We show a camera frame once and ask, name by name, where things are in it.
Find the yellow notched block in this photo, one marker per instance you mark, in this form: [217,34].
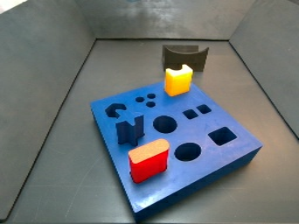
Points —
[178,80]

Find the black curved fixture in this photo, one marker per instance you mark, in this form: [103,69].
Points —
[185,54]

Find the red rounded block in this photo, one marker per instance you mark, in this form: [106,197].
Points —
[149,160]

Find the blue board with cutouts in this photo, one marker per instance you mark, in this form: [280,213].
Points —
[210,144]

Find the dark blue star peg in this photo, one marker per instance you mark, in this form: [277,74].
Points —
[129,132]

